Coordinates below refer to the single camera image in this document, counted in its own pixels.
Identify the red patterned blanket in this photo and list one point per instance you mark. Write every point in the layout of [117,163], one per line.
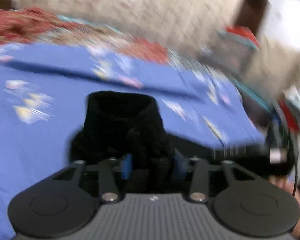
[17,26]

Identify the red and teal cloth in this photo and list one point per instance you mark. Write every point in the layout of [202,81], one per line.
[240,33]

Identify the dark wooden furniture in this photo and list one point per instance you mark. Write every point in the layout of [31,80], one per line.
[252,7]

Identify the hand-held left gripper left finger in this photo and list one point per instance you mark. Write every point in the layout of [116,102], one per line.
[127,168]

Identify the blue printed bed sheet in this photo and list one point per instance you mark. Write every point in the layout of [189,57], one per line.
[27,150]

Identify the person's right hand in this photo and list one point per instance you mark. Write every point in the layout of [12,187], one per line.
[281,182]

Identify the beige cloth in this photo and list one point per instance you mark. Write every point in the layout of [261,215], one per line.
[272,65]

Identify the black pants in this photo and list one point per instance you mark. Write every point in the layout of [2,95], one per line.
[120,130]

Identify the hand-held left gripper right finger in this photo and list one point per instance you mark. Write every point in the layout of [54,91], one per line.
[179,168]

